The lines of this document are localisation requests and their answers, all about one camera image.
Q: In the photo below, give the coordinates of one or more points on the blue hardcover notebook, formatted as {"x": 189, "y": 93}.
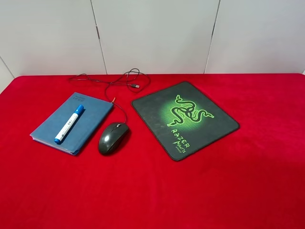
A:
{"x": 95, "y": 110}

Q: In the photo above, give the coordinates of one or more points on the red velvet tablecloth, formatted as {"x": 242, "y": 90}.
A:
{"x": 253, "y": 178}

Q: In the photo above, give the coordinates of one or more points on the black green razer mousepad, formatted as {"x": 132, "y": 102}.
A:
{"x": 183, "y": 119}

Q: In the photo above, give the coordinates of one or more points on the white blue marker pen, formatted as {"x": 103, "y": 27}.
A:
{"x": 68, "y": 125}

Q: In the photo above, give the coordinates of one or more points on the black computer mouse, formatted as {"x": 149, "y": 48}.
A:
{"x": 111, "y": 137}

